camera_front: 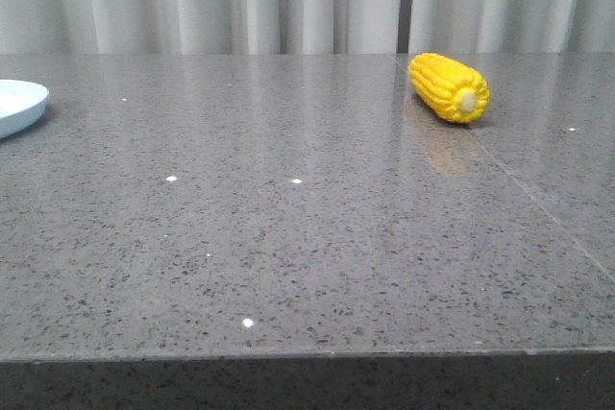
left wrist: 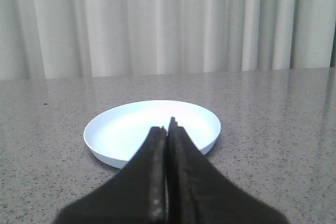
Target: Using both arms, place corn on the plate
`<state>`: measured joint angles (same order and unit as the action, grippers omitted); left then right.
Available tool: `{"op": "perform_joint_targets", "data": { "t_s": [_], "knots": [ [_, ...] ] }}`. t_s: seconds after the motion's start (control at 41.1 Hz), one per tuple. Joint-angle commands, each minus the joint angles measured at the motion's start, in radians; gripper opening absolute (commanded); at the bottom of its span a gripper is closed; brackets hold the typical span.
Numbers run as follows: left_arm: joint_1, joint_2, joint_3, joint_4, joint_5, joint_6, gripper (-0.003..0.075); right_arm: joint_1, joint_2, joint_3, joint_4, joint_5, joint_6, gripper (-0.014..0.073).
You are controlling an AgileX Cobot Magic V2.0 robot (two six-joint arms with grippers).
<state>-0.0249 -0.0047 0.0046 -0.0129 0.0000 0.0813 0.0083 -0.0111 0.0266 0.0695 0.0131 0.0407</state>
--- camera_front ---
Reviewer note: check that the yellow corn cob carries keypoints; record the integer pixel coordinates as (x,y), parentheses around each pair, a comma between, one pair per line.
(455,91)

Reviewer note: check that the light blue plate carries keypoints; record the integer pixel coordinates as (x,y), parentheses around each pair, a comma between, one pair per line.
(22,104)

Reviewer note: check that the white pleated curtain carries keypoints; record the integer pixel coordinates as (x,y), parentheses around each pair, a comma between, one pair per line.
(254,27)

